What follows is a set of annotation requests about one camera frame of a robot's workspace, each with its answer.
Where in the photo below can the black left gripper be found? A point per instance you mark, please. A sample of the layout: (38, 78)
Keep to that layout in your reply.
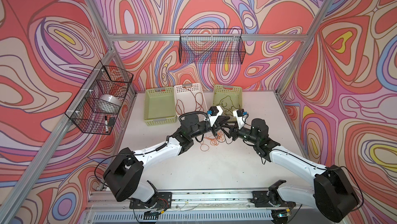
(225, 119)

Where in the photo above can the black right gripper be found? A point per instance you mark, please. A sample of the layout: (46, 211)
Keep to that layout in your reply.
(231, 131)

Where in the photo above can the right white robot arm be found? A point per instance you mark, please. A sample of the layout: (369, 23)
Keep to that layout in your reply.
(329, 190)

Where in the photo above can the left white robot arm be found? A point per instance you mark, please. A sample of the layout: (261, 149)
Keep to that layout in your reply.
(123, 175)

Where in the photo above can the right green perforated plastic basket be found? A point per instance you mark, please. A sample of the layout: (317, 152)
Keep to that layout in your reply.
(229, 98)

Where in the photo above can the green perforated plastic basket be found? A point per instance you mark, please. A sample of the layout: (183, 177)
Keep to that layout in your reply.
(159, 106)
(229, 98)

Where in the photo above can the white perforated plastic basket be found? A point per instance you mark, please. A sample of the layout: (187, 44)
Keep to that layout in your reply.
(189, 98)

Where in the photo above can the left green perforated plastic basket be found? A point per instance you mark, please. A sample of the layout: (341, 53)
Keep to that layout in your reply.
(159, 106)

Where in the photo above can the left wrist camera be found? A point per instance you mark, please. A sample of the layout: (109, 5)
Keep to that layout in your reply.
(213, 113)

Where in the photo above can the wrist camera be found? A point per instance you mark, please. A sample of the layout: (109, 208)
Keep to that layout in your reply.
(213, 113)
(240, 114)

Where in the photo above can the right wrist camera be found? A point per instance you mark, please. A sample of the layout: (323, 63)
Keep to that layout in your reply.
(240, 114)

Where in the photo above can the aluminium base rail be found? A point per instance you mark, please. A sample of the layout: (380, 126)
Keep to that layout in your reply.
(221, 206)

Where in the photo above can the back black wire wall basket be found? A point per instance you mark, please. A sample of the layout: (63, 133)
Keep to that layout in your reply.
(211, 46)

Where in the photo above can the black wire wall basket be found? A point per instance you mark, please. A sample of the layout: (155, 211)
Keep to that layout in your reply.
(87, 115)
(211, 46)

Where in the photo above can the left black wire wall basket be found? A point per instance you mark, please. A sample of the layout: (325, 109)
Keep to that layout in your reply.
(87, 115)

